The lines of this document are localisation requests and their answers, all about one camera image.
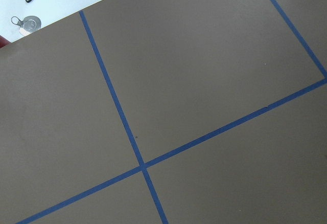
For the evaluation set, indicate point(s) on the round silver key tag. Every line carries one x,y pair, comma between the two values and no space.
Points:
28,25

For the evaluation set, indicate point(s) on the brown paper table mat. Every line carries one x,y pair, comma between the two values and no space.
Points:
165,111

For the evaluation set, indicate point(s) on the red water bottle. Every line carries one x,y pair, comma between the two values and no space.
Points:
3,42

